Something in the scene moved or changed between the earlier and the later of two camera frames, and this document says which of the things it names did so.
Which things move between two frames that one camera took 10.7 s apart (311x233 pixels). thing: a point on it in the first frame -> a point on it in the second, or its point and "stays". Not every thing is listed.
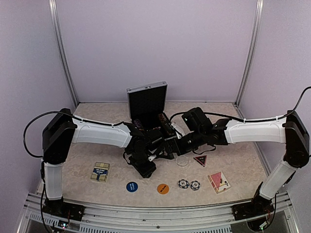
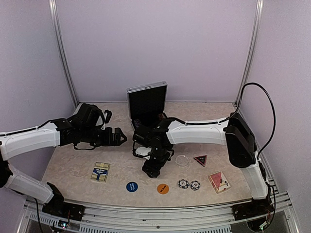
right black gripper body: x=183 y=148 -> x=159 y=160
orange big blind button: x=163 y=189 stays
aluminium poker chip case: x=147 y=104 stays
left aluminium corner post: x=52 y=13 stays
